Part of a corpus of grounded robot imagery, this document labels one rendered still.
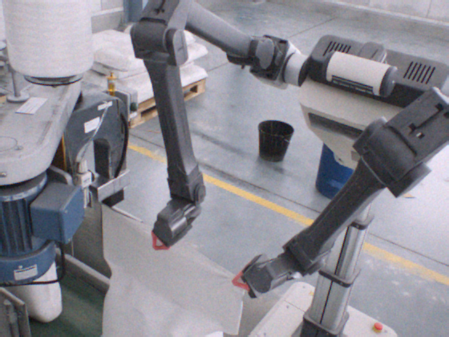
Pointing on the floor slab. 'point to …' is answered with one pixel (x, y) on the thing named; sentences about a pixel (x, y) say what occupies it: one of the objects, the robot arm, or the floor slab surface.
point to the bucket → (274, 139)
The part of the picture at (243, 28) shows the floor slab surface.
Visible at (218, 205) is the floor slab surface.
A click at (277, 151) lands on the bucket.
